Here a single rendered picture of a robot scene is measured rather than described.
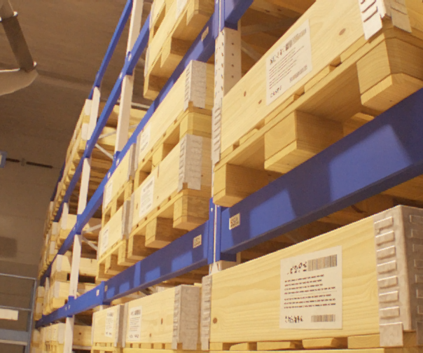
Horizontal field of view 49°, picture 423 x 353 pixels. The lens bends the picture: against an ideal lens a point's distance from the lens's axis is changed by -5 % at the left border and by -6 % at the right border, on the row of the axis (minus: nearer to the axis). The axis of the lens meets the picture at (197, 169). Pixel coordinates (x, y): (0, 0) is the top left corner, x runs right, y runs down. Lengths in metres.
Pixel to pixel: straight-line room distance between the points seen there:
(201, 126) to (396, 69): 1.09
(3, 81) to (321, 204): 0.72
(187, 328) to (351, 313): 0.87
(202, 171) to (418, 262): 1.14
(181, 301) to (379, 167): 0.91
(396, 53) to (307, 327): 0.54
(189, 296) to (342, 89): 0.89
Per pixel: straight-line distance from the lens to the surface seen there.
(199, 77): 1.95
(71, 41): 12.37
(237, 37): 1.92
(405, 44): 0.95
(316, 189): 1.10
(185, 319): 1.63
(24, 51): 1.06
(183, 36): 2.40
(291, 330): 1.01
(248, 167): 1.47
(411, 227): 0.79
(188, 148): 1.79
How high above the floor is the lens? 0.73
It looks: 22 degrees up
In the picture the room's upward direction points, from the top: 2 degrees clockwise
